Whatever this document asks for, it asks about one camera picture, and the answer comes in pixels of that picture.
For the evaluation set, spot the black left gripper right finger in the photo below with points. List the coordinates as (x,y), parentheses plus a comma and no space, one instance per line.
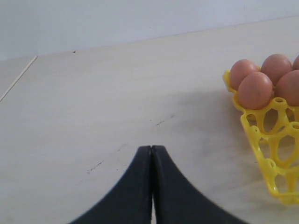
(177,201)

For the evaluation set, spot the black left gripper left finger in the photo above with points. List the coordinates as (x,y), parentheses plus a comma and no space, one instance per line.
(130,200)

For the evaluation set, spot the brown egg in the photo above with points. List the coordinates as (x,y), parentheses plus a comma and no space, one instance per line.
(295,65)
(275,66)
(288,88)
(255,91)
(240,70)

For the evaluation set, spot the yellow plastic egg tray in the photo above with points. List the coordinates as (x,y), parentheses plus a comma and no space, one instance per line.
(281,176)

